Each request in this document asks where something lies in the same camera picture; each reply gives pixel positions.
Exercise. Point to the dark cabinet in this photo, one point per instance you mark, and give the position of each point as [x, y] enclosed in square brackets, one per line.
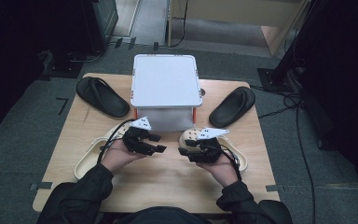
[101, 21]

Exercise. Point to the person's right hand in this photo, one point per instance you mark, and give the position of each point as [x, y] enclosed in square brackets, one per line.
[223, 171]

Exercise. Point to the wooden cabinet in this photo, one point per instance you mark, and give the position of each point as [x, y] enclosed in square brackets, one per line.
[239, 15]

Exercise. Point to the round table grommet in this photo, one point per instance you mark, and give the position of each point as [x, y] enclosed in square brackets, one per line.
[202, 92]

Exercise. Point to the person's torso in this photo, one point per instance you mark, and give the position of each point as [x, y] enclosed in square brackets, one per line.
[161, 216]

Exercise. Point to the grey tape strip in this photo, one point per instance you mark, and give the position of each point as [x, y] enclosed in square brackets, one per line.
[272, 188]
[42, 186]

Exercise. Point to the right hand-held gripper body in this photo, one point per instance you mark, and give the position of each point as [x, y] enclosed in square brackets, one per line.
[206, 152]

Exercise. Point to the beige clog shoe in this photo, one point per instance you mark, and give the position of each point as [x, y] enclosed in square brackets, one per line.
[90, 155]
[190, 134]

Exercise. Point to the black slipper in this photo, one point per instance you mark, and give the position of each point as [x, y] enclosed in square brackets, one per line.
[101, 96]
[231, 107]

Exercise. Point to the black metal stand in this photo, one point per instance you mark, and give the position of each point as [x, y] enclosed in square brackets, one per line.
[279, 74]

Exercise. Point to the person's left hand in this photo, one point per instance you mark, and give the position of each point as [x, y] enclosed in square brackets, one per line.
[116, 158]

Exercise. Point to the black stand base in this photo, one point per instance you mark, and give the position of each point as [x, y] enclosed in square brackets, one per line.
[65, 67]

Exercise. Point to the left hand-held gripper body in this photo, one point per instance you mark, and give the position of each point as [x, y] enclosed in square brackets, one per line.
[136, 140]

